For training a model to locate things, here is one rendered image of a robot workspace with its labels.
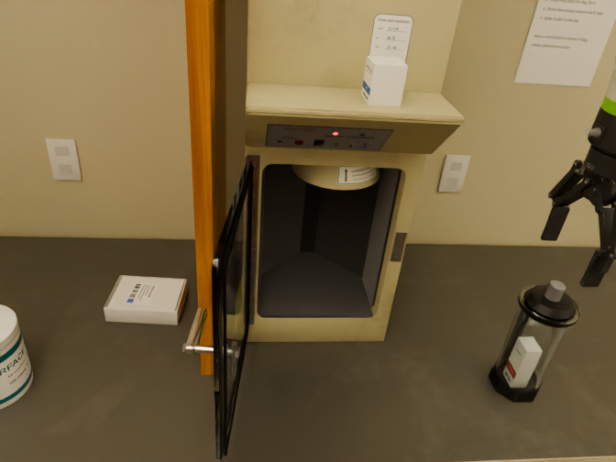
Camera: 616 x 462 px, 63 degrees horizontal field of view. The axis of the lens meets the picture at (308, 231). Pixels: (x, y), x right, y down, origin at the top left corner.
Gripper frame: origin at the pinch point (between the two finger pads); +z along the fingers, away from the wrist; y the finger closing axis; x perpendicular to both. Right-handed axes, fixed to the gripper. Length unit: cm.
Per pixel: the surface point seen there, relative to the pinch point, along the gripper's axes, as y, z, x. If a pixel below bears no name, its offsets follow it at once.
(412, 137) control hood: -5.2, -18.5, -30.9
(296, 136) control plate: -6, -18, -49
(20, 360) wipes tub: 0, 26, -97
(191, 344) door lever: 14, 7, -64
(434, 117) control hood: -1.2, -23.4, -29.7
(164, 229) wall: -55, 33, -80
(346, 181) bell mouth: -14.3, -5.7, -38.4
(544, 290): -1.8, 9.3, -0.3
